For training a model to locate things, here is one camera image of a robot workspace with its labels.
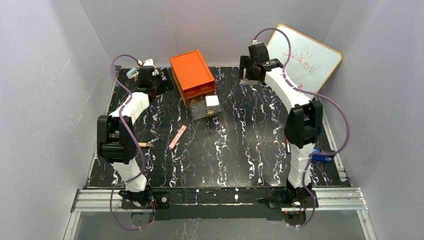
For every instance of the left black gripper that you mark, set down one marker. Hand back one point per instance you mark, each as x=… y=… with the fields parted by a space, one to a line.
x=164 y=80

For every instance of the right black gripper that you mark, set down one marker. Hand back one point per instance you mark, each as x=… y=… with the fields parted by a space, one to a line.
x=247 y=71

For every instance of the clear plastic drawer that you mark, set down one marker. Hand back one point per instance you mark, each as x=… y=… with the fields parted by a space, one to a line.
x=199 y=110

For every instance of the white cube box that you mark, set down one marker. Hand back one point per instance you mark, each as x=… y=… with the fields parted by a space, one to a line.
x=212 y=101

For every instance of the white printed box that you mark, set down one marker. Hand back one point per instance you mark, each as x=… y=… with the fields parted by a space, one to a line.
x=249 y=82

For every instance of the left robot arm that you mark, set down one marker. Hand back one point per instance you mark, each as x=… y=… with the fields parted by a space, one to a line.
x=116 y=140

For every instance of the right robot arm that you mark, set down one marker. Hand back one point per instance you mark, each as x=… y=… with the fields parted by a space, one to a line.
x=303 y=124

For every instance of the wooden makeup brush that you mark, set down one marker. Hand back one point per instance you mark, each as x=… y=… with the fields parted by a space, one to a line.
x=145 y=145

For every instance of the orange drawer organizer box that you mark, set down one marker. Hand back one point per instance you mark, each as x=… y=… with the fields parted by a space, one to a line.
x=192 y=76

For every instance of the pink lipstick box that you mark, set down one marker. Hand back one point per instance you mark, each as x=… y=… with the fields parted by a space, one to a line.
x=177 y=137

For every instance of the yellow framed whiteboard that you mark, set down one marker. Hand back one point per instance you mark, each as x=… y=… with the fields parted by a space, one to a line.
x=311 y=62

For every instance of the blue black stapler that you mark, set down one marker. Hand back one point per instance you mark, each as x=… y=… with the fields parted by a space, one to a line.
x=320 y=155

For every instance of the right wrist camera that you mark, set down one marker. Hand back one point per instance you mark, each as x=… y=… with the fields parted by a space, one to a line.
x=254 y=42

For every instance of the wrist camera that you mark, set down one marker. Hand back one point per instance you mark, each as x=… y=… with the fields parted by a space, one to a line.
x=149 y=63
x=254 y=42

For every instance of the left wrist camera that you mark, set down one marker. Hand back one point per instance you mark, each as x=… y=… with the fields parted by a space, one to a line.
x=149 y=63

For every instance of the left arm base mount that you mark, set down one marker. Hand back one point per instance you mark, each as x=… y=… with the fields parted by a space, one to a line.
x=148 y=199

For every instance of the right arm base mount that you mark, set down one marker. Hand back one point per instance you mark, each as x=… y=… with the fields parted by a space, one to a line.
x=286 y=198

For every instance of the aluminium rail frame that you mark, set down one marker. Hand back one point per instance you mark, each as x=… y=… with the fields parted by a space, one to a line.
x=220 y=213

